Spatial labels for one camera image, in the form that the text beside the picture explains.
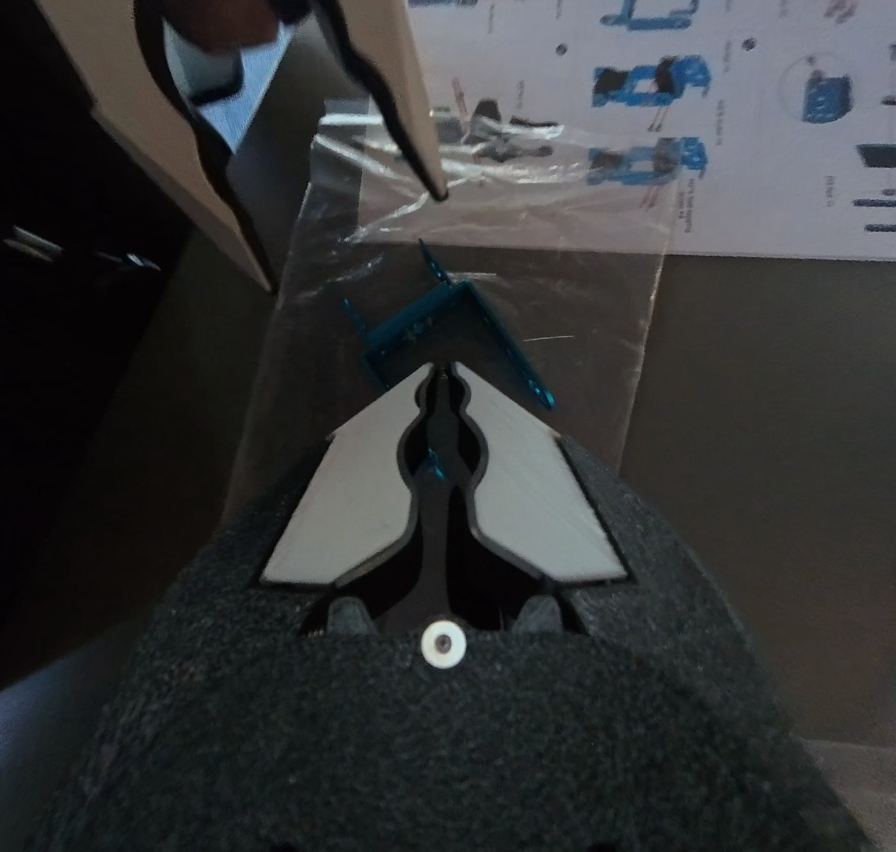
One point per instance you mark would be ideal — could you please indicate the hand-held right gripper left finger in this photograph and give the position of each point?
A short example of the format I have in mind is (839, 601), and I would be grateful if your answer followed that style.
(350, 509)

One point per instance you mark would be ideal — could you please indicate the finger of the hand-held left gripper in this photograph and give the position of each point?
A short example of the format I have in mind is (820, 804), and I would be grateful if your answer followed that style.
(392, 40)
(119, 75)

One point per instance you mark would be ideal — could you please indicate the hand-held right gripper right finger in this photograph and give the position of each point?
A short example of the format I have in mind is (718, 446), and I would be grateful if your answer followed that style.
(539, 509)

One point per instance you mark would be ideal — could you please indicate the long blue U bracket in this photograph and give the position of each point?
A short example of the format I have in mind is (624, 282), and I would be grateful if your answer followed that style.
(420, 327)

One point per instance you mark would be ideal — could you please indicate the person's left hand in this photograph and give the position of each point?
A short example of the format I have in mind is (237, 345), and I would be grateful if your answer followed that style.
(245, 5)

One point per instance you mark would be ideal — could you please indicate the person's dark clothing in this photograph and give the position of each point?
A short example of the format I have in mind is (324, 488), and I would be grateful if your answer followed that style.
(56, 236)

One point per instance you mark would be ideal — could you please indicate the clear plastic bag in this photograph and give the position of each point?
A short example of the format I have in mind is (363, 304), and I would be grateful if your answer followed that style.
(595, 306)

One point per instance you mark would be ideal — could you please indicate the assembly instruction booklet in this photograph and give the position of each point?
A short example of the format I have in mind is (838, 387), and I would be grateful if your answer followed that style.
(770, 131)

